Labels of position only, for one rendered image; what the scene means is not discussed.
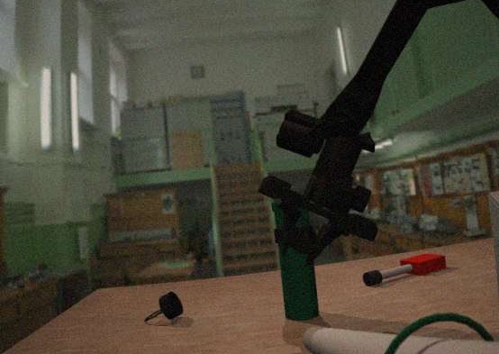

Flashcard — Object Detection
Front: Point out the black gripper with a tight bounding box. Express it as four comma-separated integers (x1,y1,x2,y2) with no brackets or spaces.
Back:
258,159,377,266

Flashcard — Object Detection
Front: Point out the beige cylindrical rod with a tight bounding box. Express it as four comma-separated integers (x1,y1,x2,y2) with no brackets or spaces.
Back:
303,327,499,354

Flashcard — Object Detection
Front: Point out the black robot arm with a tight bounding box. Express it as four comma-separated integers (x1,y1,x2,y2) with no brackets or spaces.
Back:
277,0,467,215

